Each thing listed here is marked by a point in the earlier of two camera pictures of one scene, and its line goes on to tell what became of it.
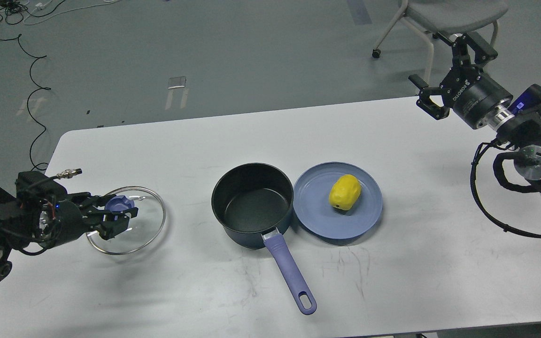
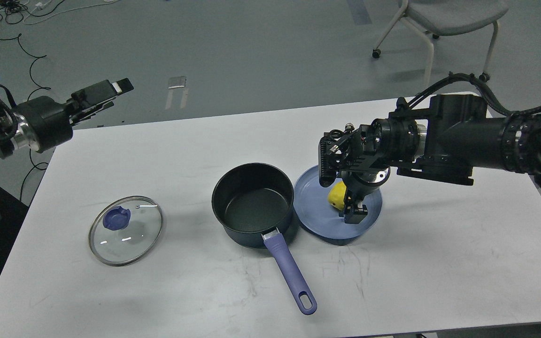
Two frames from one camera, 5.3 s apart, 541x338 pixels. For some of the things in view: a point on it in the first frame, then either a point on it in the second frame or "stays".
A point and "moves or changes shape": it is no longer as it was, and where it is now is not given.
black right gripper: [465, 89] -> [359, 182]
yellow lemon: [345, 192] stays
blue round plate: [312, 207] stays
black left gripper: [63, 220] -> [43, 124]
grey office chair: [452, 16] stays
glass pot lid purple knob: [119, 203] moves or changes shape
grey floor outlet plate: [176, 82] stays
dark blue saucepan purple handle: [252, 201] stays
